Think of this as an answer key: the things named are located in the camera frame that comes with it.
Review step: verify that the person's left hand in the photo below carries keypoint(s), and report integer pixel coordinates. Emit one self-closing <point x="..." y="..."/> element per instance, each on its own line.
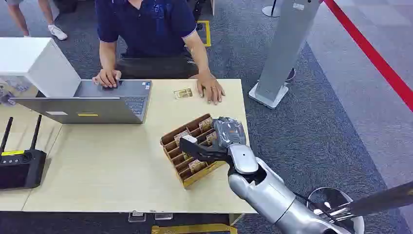
<point x="211" y="88"/>

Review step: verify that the person's right hand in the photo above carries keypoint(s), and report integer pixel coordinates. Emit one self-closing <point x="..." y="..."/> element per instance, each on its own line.
<point x="106" y="77"/>

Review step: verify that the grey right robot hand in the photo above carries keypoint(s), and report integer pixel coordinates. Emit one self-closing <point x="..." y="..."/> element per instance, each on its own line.
<point x="229" y="130"/>

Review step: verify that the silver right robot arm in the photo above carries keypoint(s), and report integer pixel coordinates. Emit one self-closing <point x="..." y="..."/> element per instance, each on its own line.
<point x="274" y="197"/>

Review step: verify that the gold printed card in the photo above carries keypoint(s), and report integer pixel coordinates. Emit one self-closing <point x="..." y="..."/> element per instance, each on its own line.
<point x="186" y="156"/>
<point x="211" y="138"/>
<point x="205" y="124"/>
<point x="181" y="136"/>
<point x="197" y="165"/>
<point x="183" y="93"/>

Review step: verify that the grey laptop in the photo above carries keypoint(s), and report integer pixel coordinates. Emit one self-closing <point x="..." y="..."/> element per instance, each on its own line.
<point x="96" y="109"/>

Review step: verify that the wooden card box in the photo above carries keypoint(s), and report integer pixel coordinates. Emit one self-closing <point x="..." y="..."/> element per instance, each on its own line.
<point x="193" y="176"/>

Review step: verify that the seated person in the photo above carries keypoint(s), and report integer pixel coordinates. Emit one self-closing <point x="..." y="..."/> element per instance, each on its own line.
<point x="148" y="29"/>

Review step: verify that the white cabinet box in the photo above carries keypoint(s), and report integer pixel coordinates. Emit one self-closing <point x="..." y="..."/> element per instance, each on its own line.
<point x="38" y="64"/>

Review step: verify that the standing person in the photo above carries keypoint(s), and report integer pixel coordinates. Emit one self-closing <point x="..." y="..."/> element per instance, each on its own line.
<point x="55" y="30"/>

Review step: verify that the grey standing pillar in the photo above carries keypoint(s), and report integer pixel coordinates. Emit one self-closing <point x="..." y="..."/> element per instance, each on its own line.
<point x="284" y="55"/>

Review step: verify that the black round floor base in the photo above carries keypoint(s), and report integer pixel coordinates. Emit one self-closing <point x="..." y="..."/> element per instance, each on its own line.
<point x="291" y="75"/>

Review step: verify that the pale printed sheet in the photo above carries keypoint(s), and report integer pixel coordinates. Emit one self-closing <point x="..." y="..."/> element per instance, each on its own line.
<point x="14" y="88"/>

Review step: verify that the clear desk clip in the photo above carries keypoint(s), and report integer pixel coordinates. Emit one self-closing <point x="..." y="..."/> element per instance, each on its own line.
<point x="163" y="216"/>
<point x="137" y="216"/>

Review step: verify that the black router with antennas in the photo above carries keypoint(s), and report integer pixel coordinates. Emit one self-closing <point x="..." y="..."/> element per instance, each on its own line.
<point x="19" y="171"/>

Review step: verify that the chrome stanchion with round base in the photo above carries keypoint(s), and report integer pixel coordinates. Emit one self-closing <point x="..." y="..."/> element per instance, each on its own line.
<point x="371" y="202"/>

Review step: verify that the red barrier belt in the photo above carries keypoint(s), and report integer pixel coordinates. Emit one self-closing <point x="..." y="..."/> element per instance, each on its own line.
<point x="371" y="55"/>

